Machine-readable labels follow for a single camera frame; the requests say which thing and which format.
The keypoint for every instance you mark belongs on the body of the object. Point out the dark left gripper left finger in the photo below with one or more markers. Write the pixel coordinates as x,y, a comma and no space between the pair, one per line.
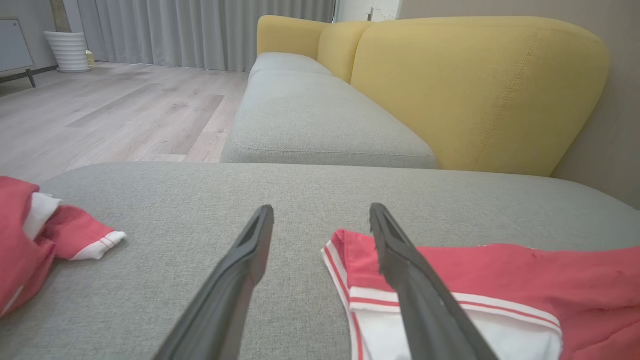
230,295

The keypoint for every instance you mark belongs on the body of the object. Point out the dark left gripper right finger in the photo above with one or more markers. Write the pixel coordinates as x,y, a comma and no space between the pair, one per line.
425,310

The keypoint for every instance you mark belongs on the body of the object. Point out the large grey sofa seat cushion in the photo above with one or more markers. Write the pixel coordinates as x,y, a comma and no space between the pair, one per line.
320,115

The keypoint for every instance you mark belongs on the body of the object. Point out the wide yellow sofa backrest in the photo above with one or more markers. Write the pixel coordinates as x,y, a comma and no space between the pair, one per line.
475,90

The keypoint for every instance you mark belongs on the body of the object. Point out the small grey sofa seat cushion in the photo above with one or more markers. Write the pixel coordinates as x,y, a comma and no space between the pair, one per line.
285,61

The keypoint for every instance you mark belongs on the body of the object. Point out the grey pleated curtain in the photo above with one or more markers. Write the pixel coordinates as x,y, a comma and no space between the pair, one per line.
200,30

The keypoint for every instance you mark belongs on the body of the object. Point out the narrow yellow sofa backrest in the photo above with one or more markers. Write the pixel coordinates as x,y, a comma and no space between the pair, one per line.
340,50

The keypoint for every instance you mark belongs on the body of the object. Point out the small yellowish floor object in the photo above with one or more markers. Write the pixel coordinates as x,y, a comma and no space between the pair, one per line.
90,59

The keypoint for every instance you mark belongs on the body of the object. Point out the white ribbed planter pot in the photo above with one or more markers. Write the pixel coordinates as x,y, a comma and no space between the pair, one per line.
70,52

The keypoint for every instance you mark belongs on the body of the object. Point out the brown plant trunk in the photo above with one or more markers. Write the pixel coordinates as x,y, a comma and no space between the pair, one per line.
60,17

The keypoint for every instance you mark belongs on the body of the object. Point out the grey sideboard cabinet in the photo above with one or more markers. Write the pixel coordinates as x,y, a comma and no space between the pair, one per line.
12,45

